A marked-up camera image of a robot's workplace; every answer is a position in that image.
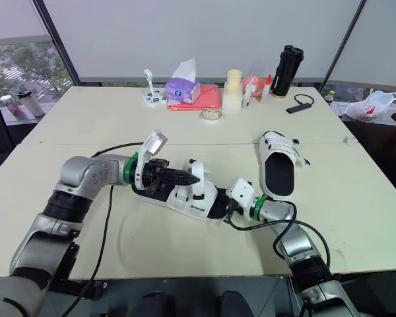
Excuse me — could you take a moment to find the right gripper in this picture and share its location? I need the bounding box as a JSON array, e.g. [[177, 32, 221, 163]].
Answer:
[[224, 197, 242, 226]]

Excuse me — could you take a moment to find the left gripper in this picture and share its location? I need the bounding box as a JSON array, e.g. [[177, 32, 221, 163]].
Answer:
[[141, 158, 171, 196]]

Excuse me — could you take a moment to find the white sandal black insole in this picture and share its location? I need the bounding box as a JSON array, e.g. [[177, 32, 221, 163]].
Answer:
[[131, 159, 232, 224], [258, 131, 312, 201]]

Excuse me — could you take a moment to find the white panda phone stand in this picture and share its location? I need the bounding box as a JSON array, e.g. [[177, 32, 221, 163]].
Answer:
[[142, 69, 168, 109]]

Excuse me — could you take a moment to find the roll of clear tape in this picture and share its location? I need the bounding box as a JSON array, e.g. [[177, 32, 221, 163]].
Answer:
[[199, 108, 224, 124]]

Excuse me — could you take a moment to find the purple tissue pack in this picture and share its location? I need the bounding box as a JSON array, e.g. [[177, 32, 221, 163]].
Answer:
[[164, 55, 202, 103]]

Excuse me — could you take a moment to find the red plastic folder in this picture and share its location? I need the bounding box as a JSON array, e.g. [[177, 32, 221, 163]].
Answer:
[[166, 83, 220, 112]]

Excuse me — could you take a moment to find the robot body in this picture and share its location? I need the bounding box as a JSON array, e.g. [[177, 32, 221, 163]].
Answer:
[[128, 289, 257, 317]]

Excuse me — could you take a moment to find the small white glue bottle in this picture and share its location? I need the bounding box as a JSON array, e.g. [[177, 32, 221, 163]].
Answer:
[[240, 83, 253, 109]]

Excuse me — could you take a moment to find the cream plastic container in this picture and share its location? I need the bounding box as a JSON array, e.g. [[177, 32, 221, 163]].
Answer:
[[221, 69, 244, 112]]

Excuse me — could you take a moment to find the red-capped white glue bottle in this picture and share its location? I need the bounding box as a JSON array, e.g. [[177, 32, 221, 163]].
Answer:
[[261, 74, 273, 104]]

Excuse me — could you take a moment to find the white cup black lid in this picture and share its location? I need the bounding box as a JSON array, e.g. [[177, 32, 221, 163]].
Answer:
[[16, 89, 47, 119]]

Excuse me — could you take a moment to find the black thermos bottle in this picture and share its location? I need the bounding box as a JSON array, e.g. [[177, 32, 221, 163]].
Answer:
[[271, 44, 305, 100]]

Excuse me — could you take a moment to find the red and white can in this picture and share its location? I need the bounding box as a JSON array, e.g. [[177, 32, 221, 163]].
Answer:
[[0, 94, 22, 118]]

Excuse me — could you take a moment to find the white plastic shopping bag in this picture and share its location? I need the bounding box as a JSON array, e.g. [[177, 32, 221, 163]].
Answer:
[[344, 89, 396, 124]]

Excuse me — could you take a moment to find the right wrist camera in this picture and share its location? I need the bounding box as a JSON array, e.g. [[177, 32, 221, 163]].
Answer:
[[226, 178, 257, 221]]

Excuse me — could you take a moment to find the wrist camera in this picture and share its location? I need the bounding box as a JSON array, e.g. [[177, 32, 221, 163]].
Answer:
[[135, 130, 170, 161], [226, 178, 257, 221]]

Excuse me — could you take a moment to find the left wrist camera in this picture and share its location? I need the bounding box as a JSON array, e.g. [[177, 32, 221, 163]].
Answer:
[[135, 130, 170, 161]]

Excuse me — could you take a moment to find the black cable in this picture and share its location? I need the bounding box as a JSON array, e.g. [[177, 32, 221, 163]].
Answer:
[[230, 201, 331, 265], [61, 141, 145, 313]]

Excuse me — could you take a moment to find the black hub with cable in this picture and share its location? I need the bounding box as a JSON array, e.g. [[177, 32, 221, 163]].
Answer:
[[286, 94, 316, 115]]

